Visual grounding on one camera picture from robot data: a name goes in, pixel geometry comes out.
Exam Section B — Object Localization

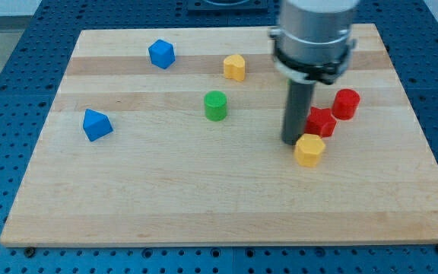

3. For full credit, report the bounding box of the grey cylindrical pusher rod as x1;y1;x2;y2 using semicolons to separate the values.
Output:
281;81;315;145

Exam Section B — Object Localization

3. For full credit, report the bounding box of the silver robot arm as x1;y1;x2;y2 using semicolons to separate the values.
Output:
268;0;360;145

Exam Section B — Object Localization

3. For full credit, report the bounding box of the red star block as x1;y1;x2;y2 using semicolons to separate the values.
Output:
304;107;337;138

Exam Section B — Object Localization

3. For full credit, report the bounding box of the red cylinder block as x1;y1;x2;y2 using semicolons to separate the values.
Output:
332;89;360;120

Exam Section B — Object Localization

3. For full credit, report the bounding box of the yellow hexagon block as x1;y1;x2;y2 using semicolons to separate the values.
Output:
294;134;325;167

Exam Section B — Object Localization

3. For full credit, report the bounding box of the green cylinder block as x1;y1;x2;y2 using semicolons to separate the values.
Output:
204;91;227;121

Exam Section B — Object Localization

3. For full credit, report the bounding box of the blue cube block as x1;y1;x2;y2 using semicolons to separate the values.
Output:
148;40;175;69

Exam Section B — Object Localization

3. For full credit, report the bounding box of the wooden board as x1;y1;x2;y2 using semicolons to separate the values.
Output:
0;24;438;247

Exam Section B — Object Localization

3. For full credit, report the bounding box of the blue pentagon block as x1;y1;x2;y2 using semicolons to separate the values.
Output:
83;109;113;142

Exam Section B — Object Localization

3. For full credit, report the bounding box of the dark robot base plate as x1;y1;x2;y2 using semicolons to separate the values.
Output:
187;0;268;11

